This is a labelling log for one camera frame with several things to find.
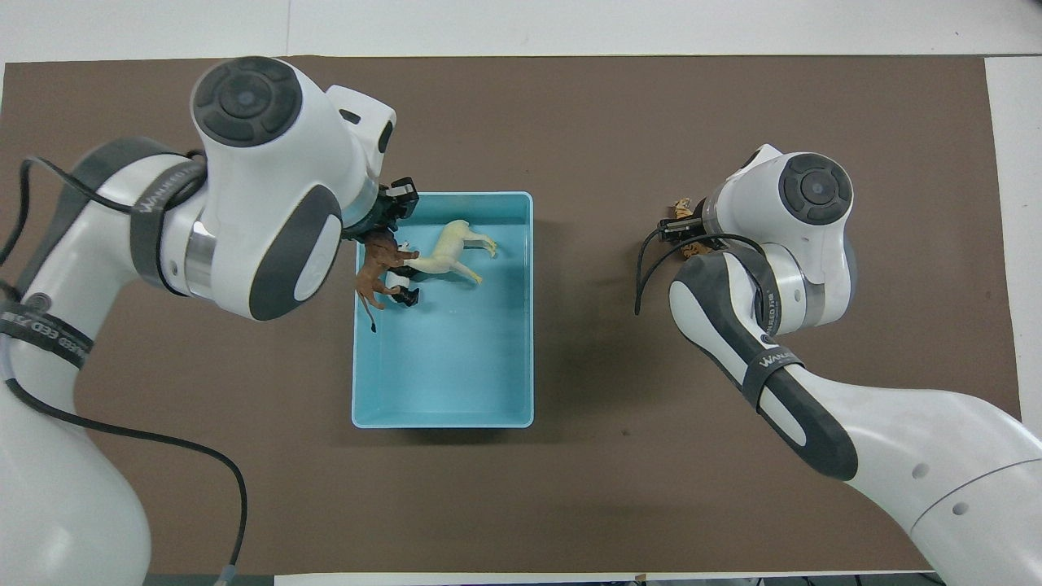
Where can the brown table mat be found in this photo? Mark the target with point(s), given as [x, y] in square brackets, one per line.
[570, 488]

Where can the cream llama toy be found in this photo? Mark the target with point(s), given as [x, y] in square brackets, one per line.
[448, 248]

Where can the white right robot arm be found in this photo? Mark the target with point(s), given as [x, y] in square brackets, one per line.
[814, 244]

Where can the orange striped tiger toy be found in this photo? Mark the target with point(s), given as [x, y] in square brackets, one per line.
[681, 207]

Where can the brown lion toy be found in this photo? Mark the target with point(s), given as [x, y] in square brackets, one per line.
[376, 273]

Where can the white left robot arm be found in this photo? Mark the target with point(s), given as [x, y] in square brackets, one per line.
[269, 187]

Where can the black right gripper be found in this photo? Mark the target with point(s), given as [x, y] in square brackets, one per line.
[682, 229]

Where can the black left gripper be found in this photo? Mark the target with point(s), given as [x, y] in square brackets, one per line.
[378, 216]

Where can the light blue plastic storage box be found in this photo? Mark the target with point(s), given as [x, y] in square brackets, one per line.
[464, 358]

